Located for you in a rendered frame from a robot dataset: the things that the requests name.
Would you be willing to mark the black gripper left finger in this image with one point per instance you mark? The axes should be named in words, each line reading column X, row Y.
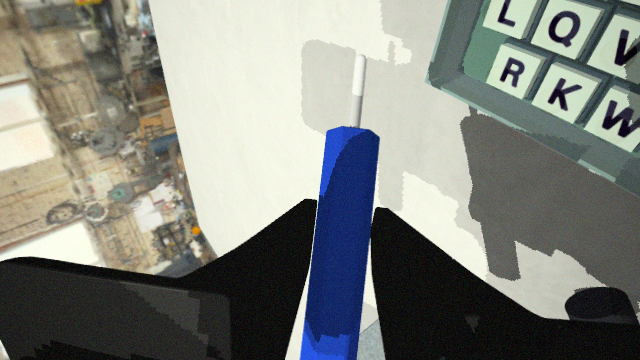
column 241, row 306

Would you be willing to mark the blue stylus with grey metal tip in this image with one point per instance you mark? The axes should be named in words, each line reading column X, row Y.
column 342, row 235

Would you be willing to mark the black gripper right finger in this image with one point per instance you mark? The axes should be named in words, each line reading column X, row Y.
column 431, row 307

